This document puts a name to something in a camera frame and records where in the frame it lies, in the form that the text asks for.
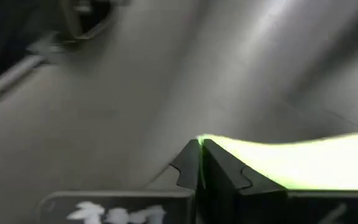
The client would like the green microfiber towel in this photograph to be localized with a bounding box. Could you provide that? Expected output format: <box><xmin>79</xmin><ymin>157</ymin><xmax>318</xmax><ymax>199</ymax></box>
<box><xmin>196</xmin><ymin>129</ymin><xmax>358</xmax><ymax>191</ymax></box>

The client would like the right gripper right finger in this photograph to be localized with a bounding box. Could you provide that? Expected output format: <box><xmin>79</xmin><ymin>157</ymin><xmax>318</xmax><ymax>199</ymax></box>
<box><xmin>202</xmin><ymin>139</ymin><xmax>287</xmax><ymax>195</ymax></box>

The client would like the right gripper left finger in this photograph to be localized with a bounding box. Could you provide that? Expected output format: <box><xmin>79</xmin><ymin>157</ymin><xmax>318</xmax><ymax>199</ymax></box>
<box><xmin>170</xmin><ymin>139</ymin><xmax>202</xmax><ymax>191</ymax></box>

